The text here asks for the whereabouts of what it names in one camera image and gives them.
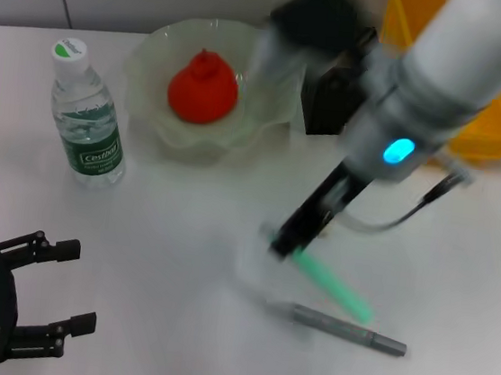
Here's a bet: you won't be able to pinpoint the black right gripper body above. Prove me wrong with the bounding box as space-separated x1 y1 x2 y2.
280 155 372 255

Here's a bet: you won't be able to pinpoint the mint green pen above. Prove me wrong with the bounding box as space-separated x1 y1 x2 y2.
252 222 384 326

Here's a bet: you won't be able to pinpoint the clear green-label water bottle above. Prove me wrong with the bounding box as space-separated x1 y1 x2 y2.
36 36 139 192

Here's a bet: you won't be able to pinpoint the orange mandarin fruit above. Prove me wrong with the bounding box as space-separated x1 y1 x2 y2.
163 45 243 129

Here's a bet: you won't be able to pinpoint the black mesh pen holder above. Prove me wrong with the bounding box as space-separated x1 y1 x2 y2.
296 20 382 142

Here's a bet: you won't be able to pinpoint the grey marker pen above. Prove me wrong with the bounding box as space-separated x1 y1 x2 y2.
262 298 412 358

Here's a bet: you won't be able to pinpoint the green glass fruit bowl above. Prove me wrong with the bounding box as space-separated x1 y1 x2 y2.
116 8 309 175

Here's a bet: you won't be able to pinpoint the right gripper cable with plug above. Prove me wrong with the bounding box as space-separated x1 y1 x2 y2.
340 157 474 244

